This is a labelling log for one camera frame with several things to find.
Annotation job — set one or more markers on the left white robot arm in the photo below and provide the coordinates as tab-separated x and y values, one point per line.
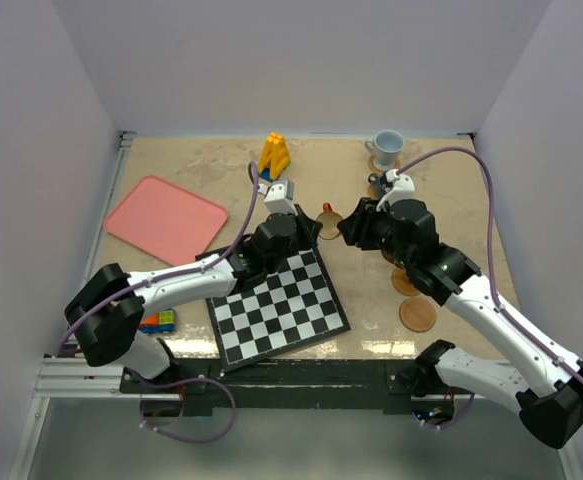
104	316

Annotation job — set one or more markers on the aluminium rail frame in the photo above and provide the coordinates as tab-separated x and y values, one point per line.
73	378

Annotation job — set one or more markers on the light blue cup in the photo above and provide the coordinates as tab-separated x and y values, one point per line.
385	149

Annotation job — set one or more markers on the light wooden coaster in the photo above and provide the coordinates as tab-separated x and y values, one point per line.
417	315
402	284

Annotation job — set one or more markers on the orange cup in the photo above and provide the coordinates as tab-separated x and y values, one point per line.
329	219

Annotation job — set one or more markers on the yellow blue block structure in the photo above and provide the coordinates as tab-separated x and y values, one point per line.
275	157

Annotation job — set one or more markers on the pink plastic tray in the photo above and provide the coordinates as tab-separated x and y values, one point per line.
166	221

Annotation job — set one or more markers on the dark blue cup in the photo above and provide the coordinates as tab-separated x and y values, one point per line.
381	181

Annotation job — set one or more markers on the woven rattan coaster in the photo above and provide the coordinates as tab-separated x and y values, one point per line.
372	192
373	165

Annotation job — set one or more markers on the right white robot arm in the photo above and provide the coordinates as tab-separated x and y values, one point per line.
541	382

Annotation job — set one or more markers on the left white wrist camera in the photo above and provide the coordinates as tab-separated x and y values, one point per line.
279	197

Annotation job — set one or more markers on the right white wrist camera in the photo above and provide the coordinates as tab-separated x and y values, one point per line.
402	187

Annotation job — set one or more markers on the black white chessboard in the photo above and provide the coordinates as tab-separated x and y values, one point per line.
295	307

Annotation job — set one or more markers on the orange blue toy car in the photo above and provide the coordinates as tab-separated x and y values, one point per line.
161	322

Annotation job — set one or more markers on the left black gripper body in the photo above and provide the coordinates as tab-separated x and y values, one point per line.
301	241

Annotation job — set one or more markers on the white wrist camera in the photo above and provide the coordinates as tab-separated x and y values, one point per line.
402	187
279	197

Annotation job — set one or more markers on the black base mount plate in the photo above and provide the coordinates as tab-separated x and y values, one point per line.
391	386

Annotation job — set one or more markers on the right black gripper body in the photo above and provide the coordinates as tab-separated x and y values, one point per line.
372	230

